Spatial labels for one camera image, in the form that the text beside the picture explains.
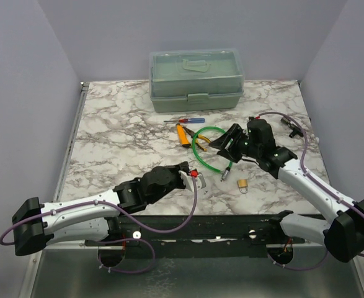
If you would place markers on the orange utility knife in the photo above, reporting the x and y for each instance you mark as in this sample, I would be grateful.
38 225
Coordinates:
182 136

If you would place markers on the green plastic toolbox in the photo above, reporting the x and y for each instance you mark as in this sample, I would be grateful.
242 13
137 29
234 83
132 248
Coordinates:
195 80

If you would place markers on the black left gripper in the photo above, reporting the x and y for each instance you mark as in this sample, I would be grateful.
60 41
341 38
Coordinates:
175 169

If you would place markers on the green cable lock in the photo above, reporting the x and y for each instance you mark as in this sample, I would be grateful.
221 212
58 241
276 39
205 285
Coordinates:
224 173

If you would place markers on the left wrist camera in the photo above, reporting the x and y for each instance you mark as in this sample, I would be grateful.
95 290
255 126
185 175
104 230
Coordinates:
193 180

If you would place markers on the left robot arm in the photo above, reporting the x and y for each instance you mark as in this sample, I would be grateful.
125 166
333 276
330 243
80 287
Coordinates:
37 225

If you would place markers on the blue red screwdriver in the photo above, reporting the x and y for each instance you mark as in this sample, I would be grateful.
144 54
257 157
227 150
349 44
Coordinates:
187 120

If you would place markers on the yellow handled pliers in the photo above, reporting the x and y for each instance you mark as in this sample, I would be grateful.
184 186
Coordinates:
191 133

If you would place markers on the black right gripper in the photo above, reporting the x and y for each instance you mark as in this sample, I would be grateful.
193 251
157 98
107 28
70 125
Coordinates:
221 143

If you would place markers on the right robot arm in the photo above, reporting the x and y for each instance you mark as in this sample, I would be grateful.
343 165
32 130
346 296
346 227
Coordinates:
341 230

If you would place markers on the brass padlock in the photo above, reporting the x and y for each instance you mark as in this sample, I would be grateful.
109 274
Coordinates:
242 186

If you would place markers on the black small tool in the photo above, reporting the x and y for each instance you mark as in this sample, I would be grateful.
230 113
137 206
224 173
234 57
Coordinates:
295 130

